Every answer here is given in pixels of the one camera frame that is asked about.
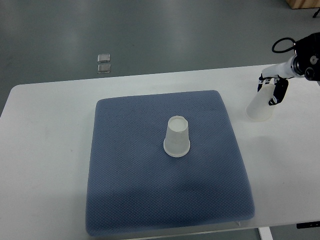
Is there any wooden box corner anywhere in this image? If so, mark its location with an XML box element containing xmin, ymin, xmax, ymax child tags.
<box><xmin>285</xmin><ymin>0</ymin><xmax>320</xmax><ymax>10</ymax></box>

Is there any black tripod foot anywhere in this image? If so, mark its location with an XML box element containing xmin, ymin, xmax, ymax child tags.
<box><xmin>312</xmin><ymin>8</ymin><xmax>320</xmax><ymax>18</ymax></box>

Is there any white paper cup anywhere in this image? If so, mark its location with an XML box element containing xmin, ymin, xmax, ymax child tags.
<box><xmin>163</xmin><ymin>115</ymin><xmax>191</xmax><ymax>158</ymax></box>
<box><xmin>245</xmin><ymin>84</ymin><xmax>275</xmax><ymax>122</ymax></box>

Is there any white paper cup on mat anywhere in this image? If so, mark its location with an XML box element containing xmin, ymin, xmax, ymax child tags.
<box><xmin>163</xmin><ymin>115</ymin><xmax>191</xmax><ymax>158</ymax></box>

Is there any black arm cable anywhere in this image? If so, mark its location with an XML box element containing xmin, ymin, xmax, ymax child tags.
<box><xmin>271</xmin><ymin>37</ymin><xmax>299</xmax><ymax>54</ymax></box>

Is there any white table leg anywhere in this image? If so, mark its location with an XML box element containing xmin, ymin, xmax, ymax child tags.
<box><xmin>258</xmin><ymin>227</ymin><xmax>273</xmax><ymax>240</ymax></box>

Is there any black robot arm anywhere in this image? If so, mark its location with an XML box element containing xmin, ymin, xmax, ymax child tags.
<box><xmin>257</xmin><ymin>32</ymin><xmax>320</xmax><ymax>106</ymax></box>

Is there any upper floor socket plate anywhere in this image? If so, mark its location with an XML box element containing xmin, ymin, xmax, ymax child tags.
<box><xmin>97</xmin><ymin>53</ymin><xmax>111</xmax><ymax>63</ymax></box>

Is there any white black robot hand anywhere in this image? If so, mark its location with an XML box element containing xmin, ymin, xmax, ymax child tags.
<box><xmin>257</xmin><ymin>55</ymin><xmax>297</xmax><ymax>106</ymax></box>

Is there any black table control panel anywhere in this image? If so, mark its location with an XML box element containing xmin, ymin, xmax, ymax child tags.
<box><xmin>296</xmin><ymin>221</ymin><xmax>320</xmax><ymax>229</ymax></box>

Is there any blue mesh cushion mat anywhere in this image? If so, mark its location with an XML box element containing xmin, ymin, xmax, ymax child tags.
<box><xmin>85</xmin><ymin>90</ymin><xmax>255</xmax><ymax>237</ymax></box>

